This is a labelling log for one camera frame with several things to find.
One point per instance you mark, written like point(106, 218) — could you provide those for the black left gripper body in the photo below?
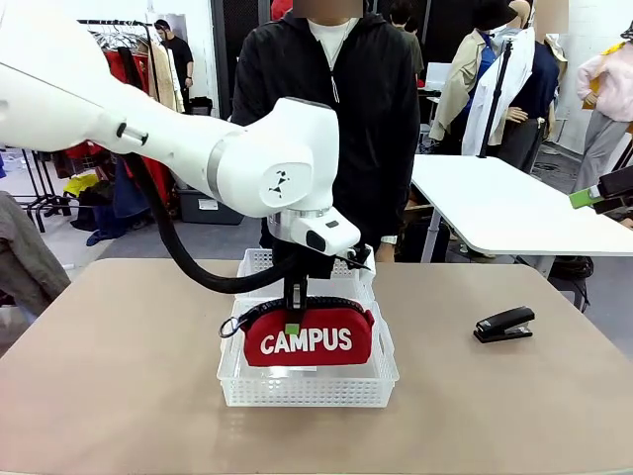
point(316, 267)

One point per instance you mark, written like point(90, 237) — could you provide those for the black green-tipped right gripper finger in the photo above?
point(615, 205)
point(613, 180)

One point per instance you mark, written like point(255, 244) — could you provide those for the red campus zipper pouch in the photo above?
point(306, 346)

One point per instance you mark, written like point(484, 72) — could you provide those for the black stapler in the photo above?
point(504, 321)

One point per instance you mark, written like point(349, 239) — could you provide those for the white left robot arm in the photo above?
point(148, 128)

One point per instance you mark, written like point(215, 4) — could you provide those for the person's left hand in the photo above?
point(386, 253)

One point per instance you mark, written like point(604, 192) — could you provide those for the small white perforated plastic basket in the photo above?
point(368, 284)

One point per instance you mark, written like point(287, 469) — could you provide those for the large white perforated plastic basket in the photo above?
point(306, 393)

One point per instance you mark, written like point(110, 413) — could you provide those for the silver wristwatch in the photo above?
point(389, 240)

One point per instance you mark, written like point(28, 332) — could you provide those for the mannequin in pink sweater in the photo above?
point(610, 94)

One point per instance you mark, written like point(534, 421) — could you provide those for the mannequin in navy garment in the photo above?
point(546, 84)

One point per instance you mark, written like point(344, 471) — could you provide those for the white background table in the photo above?
point(494, 203)

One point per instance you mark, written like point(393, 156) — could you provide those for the grey storage bin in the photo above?
point(205, 208)

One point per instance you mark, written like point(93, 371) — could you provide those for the mannequin in white coat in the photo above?
point(514, 94)

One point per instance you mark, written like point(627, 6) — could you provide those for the black tripod pole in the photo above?
point(497, 94)

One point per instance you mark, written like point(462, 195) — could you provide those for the person in black jacket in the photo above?
point(376, 123)

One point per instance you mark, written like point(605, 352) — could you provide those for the mannequin in beige coat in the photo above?
point(460, 79)

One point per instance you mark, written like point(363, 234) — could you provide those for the black backpack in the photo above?
point(202, 105)

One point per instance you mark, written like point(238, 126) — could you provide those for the blue denim garment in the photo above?
point(126, 208)

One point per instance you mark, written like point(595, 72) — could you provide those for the beige hanging garment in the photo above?
point(163, 79)

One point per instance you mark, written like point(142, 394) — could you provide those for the yellow garment pile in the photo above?
point(81, 187)

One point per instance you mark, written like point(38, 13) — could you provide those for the person with dark hair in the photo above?
point(408, 34)

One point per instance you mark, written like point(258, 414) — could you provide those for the bearded man in black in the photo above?
point(178, 54)

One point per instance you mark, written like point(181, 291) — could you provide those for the red hat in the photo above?
point(282, 9)

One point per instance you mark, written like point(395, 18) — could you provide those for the grey cloth garment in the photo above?
point(25, 257)

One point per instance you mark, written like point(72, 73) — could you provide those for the long red hanging dress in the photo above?
point(116, 66)

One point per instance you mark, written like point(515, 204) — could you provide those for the black clothes rack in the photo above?
point(114, 22)

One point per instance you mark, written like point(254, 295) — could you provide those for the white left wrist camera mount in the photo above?
point(358, 256)

